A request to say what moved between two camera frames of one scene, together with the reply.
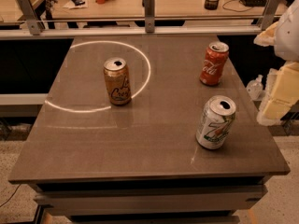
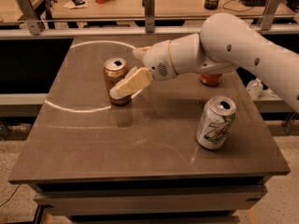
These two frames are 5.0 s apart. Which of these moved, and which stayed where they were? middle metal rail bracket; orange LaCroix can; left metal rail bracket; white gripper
Moved: white gripper
Stayed: left metal rail bracket; orange LaCroix can; middle metal rail bracket
